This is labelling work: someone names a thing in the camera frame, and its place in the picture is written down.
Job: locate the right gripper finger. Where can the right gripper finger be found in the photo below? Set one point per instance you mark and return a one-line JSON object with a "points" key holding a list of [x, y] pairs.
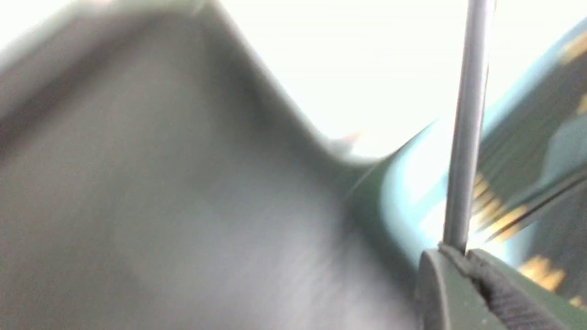
{"points": [[477, 291]]}

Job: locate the black chopstick gold band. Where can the black chopstick gold band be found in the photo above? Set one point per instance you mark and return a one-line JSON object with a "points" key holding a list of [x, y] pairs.
{"points": [[468, 123]]}

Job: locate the blue-grey chopstick bin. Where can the blue-grey chopstick bin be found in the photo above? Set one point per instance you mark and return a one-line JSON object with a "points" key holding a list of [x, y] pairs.
{"points": [[402, 199]]}

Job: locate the bundle of black chopsticks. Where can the bundle of black chopsticks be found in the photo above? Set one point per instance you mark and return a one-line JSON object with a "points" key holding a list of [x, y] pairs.
{"points": [[530, 191]]}

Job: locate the black serving tray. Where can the black serving tray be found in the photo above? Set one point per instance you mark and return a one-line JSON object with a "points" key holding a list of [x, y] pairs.
{"points": [[150, 180]]}

